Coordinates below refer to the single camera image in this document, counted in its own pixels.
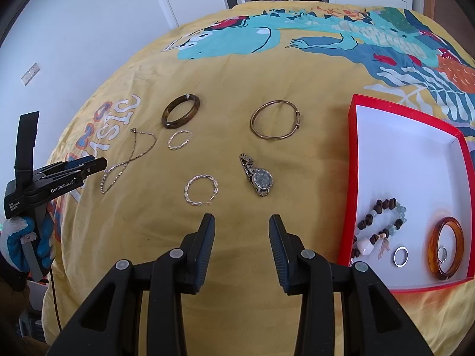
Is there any thin gold bangle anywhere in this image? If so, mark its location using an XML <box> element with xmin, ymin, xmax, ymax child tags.
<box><xmin>250</xmin><ymin>100</ymin><xmax>301</xmax><ymax>141</ymax></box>

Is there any large twisted silver hoop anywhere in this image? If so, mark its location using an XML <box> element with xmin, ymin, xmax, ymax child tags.
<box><xmin>183</xmin><ymin>174</ymin><xmax>219</xmax><ymax>206</ymax></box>

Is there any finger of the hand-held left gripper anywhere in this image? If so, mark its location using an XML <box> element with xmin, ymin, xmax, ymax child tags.
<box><xmin>72</xmin><ymin>158</ymin><xmax>108</xmax><ymax>176</ymax></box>
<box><xmin>35</xmin><ymin>158</ymin><xmax>94</xmax><ymax>175</ymax></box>

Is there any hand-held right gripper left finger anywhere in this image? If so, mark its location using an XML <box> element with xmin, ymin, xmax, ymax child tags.
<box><xmin>56</xmin><ymin>213</ymin><xmax>216</xmax><ymax>356</ymax></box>

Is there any silver rhinestone wristwatch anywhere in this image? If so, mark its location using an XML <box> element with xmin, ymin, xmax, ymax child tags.
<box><xmin>239</xmin><ymin>153</ymin><xmax>274</xmax><ymax>198</ymax></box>

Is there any silver chain necklace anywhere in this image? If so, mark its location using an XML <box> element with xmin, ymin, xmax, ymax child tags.
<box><xmin>100</xmin><ymin>128</ymin><xmax>157</xmax><ymax>194</ymax></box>

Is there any thin black cable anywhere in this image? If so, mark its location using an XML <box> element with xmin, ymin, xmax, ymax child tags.
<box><xmin>47</xmin><ymin>267</ymin><xmax>62</xmax><ymax>332</ymax></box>

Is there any wooden headboard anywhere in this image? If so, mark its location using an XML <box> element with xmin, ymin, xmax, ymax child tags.
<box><xmin>423</xmin><ymin>0</ymin><xmax>475</xmax><ymax>68</ymax></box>

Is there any amber translucent bangle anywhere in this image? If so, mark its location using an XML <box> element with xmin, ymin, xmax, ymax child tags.
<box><xmin>430</xmin><ymin>217</ymin><xmax>464</xmax><ymax>281</ymax></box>

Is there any yellow dinosaur print blanket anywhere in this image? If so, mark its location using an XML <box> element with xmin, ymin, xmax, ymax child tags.
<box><xmin>41</xmin><ymin>2</ymin><xmax>475</xmax><ymax>356</ymax></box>

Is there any dark brown bangle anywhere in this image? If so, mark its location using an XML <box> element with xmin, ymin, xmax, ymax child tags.
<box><xmin>161</xmin><ymin>94</ymin><xmax>201</xmax><ymax>130</ymax></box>

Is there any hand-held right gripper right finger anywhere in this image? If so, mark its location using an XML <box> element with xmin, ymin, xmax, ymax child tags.
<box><xmin>268</xmin><ymin>214</ymin><xmax>435</xmax><ymax>356</ymax></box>

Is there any white wall switch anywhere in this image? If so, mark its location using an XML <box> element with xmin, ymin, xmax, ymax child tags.
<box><xmin>21</xmin><ymin>63</ymin><xmax>40</xmax><ymax>86</ymax></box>

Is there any person's left hand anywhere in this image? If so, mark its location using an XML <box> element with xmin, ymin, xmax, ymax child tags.
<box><xmin>0</xmin><ymin>215</ymin><xmax>56</xmax><ymax>279</ymax></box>

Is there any red shallow cardboard box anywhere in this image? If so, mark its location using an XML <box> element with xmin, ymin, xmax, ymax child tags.
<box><xmin>337</xmin><ymin>94</ymin><xmax>475</xmax><ymax>294</ymax></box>

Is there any brown beaded bracelet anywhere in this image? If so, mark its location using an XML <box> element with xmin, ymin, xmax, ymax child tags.
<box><xmin>351</xmin><ymin>199</ymin><xmax>408</xmax><ymax>260</ymax></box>

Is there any small twisted silver hoop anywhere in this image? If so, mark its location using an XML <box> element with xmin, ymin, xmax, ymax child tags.
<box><xmin>167</xmin><ymin>129</ymin><xmax>194</xmax><ymax>151</ymax></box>

